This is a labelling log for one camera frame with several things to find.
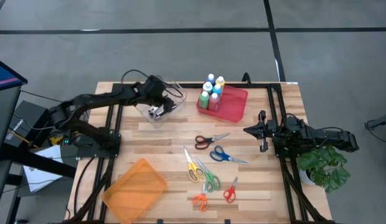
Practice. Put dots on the thick round paint brush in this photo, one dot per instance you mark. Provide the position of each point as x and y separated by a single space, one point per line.
152 109

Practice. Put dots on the black box white print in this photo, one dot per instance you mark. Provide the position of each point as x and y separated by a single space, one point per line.
28 119

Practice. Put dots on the small black edge bracket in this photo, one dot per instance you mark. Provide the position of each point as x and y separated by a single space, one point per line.
160 221
227 221

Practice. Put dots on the green potted plant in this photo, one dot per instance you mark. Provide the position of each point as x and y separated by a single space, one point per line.
327 161

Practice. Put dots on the white paint bottle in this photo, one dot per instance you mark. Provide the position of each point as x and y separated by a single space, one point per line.
207 88

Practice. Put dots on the green paint bottle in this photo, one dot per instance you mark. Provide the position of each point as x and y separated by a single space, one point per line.
204 101

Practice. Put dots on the orange translucent plastic bin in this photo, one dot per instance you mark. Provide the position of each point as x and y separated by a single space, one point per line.
134 189

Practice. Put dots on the black stand beam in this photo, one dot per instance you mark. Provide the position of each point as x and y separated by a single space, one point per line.
40 161

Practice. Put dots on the yellow paint bottle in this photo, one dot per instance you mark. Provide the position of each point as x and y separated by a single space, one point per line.
220 82

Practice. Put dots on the black-framed monitor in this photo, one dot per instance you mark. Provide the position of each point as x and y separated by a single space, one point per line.
3 77

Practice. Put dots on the white plant pot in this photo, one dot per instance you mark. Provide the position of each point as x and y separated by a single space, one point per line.
305 179

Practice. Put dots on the black frame clamp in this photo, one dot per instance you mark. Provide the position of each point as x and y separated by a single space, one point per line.
246 79

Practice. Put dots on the pink paint bottle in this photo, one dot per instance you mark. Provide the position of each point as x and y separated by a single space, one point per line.
213 102

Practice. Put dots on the clear plastic bin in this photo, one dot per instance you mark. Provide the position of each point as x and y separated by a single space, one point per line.
177 93

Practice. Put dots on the white paper sheet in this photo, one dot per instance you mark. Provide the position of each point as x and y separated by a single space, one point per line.
40 180

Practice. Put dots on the dark blue paint bottle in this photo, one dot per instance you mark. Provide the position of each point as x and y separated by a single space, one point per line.
211 79

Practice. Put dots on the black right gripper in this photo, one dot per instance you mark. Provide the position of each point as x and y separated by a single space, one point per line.
271 130

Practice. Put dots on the black stand foot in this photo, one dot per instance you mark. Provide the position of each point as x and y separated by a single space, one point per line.
379 123

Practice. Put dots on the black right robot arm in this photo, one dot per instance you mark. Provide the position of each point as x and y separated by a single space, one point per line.
320 137

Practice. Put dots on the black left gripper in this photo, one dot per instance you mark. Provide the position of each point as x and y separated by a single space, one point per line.
155 90

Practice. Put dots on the red translucent plastic bin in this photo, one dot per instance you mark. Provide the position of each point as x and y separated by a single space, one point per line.
233 107

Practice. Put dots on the light blue paint bottle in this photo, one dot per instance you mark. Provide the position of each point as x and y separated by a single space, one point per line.
217 90

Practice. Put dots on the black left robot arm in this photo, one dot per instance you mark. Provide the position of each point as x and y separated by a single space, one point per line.
87 102

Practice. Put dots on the black aluminium table frame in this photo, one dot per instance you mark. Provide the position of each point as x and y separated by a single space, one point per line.
193 85

